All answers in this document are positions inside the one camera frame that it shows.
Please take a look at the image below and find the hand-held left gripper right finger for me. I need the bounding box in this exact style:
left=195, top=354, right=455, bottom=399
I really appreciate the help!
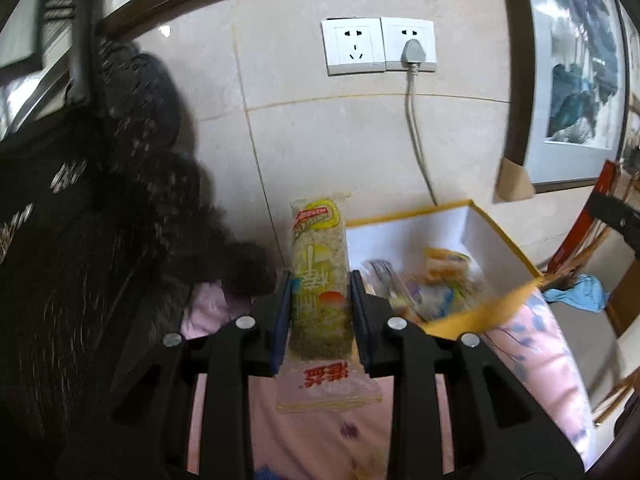
left=350, top=270, right=586, bottom=480

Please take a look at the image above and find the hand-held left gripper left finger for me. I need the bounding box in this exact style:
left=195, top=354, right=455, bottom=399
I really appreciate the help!
left=55, top=270, right=293, bottom=480

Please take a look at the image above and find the cardboard corner protector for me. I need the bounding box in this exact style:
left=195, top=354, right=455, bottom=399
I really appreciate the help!
left=496, top=157, right=536, bottom=203

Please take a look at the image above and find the clear white snack packet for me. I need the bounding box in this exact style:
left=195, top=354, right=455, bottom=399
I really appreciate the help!
left=364, top=259, right=407, bottom=311

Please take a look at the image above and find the blue cloth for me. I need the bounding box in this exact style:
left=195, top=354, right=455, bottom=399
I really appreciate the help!
left=542, top=275, right=609, bottom=313

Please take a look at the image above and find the pink floral bedsheet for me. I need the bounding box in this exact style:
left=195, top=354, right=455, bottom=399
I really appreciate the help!
left=180, top=280, right=596, bottom=480

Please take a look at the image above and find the pale green snack packet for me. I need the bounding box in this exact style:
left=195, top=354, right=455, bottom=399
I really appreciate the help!
left=417, top=280, right=483, bottom=321

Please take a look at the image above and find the grey power plug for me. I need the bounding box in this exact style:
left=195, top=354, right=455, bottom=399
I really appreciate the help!
left=401, top=37, right=425, bottom=73

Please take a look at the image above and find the orange yellow snack packet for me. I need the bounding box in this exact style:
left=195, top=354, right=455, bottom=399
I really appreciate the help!
left=424, top=247, right=472, bottom=283

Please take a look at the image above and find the clear grain bar packet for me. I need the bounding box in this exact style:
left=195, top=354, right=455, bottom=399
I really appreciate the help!
left=275, top=191, right=383, bottom=413

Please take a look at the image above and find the black metal bracket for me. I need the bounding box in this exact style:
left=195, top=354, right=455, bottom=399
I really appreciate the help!
left=591, top=194, right=640, bottom=261

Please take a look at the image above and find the grey power cable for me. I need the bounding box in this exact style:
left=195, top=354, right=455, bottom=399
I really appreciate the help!
left=406, top=70, right=438, bottom=206

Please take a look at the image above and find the brown wooden cabinet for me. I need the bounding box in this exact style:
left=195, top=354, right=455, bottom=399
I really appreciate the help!
left=606, top=280, right=640, bottom=341

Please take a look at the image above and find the yellow cardboard box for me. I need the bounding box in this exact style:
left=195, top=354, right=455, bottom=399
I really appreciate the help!
left=345, top=199, right=543, bottom=346

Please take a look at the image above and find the wooden chair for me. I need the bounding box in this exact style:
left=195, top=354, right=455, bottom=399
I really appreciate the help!
left=545, top=160, right=640, bottom=426

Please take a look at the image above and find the framed lotus painting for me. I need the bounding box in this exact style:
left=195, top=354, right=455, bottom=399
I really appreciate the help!
left=500, top=0, right=637, bottom=196

